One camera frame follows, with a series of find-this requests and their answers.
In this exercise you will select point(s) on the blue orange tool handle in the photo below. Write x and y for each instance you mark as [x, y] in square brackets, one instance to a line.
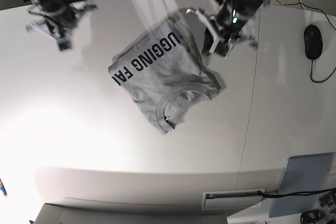
[2, 188]

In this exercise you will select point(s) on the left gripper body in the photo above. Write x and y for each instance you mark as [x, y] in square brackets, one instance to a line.
[230, 20]

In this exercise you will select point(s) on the grey laptop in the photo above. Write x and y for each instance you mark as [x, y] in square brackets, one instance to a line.
[302, 173]

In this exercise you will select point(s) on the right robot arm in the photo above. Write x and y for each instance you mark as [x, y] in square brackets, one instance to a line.
[37, 9]

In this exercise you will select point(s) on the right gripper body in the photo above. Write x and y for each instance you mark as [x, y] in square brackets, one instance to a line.
[61, 15]

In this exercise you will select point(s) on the grey T-shirt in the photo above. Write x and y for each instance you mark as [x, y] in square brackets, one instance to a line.
[164, 74]

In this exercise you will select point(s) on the black device bottom right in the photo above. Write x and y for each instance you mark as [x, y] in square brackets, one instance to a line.
[310, 217]

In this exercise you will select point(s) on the black computer mouse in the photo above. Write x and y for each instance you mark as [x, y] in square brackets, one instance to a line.
[313, 42]

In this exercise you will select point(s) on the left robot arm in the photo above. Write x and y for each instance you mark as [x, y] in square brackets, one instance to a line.
[257, 6]

